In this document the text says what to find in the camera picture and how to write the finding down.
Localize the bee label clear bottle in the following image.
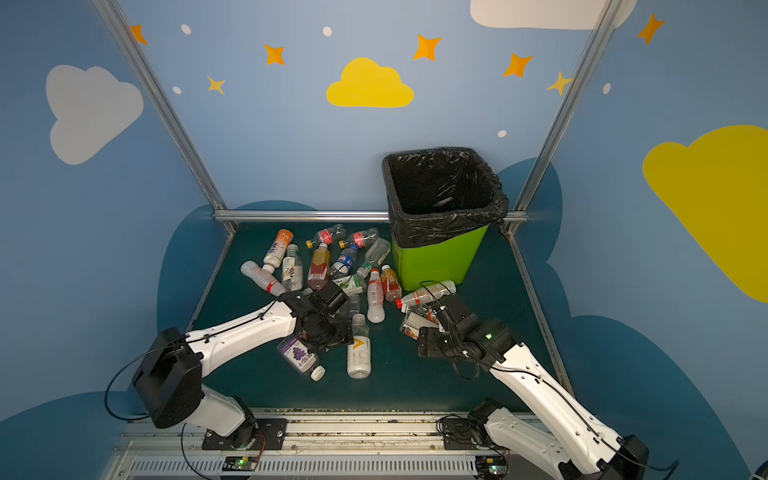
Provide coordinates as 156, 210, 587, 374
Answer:
282, 244, 303, 291

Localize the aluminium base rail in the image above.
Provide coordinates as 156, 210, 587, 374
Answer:
101, 409, 575, 479

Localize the green trash bin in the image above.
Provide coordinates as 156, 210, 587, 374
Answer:
392, 226, 488, 291

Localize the lime label square bottle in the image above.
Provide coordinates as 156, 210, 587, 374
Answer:
333, 274, 367, 296

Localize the white bottle red cap lying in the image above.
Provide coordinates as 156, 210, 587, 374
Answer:
395, 280, 456, 310

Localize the purple grape juice bottle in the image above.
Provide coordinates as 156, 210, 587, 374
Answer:
277, 336, 326, 382

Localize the aluminium frame back bar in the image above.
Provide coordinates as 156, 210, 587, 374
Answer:
214, 210, 390, 223

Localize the orange tea bottle white cap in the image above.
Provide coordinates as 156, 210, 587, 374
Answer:
380, 265, 402, 302

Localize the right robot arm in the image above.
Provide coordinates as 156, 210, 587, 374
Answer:
418, 309, 649, 479

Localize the blue label bottle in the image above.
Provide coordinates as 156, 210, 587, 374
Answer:
330, 244, 359, 280

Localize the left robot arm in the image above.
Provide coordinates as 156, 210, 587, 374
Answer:
132, 284, 353, 436

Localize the white slim bottle red cap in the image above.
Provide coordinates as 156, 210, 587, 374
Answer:
367, 269, 385, 324

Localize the white yellow V bottle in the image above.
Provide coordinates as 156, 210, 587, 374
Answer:
347, 314, 372, 380

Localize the red label crushed bottle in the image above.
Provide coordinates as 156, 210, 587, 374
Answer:
400, 304, 439, 325

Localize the clear bottle green cap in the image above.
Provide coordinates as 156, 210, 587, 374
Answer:
357, 238, 391, 279

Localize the osmanthus oolong square bottle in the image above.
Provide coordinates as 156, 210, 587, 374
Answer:
335, 294, 361, 320

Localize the dark red juice bottle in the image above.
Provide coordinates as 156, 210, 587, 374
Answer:
307, 243, 331, 291

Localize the red white label clear bottle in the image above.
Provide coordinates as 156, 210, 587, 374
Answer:
400, 312, 439, 340

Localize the clear bottle yellow cap red label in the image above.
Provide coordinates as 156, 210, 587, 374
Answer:
305, 224, 346, 249

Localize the black bin liner bag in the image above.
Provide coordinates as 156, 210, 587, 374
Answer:
381, 147, 509, 248

